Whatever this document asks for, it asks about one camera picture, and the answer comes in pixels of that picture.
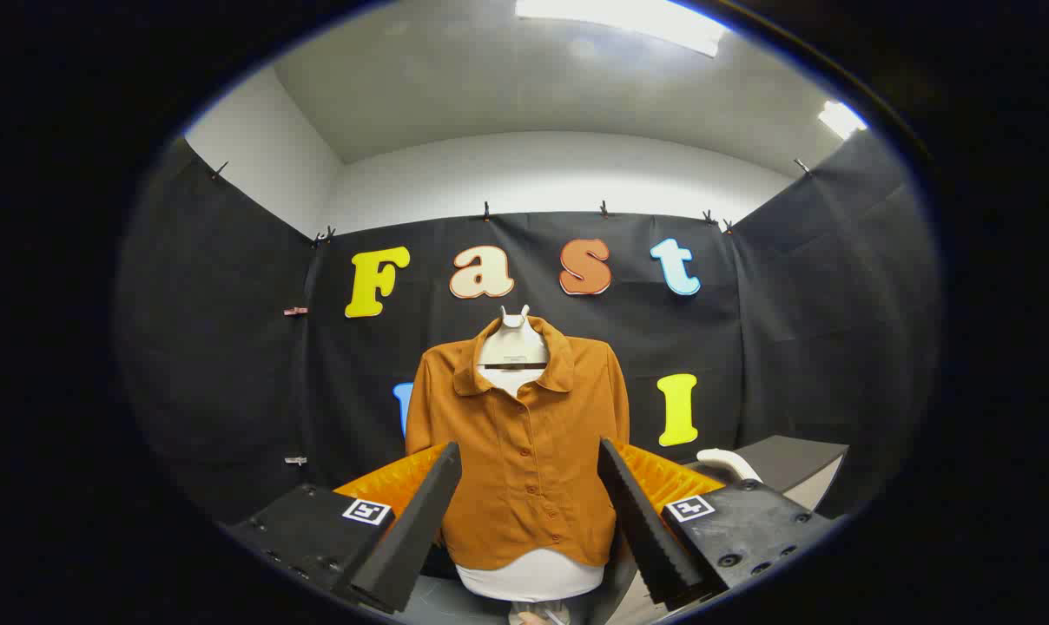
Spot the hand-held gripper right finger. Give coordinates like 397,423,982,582
597,437,840,613

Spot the brown button shirt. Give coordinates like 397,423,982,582
405,315,631,571

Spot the white garment steamer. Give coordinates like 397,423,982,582
696,447,765,484

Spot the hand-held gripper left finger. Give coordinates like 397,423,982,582
221,441,463,615

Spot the small ceiling light panel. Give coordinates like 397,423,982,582
817,100,869,141

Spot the white mannequin torso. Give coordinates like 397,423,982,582
453,304,610,604

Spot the long ceiling light panel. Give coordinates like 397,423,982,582
514,0,732,58

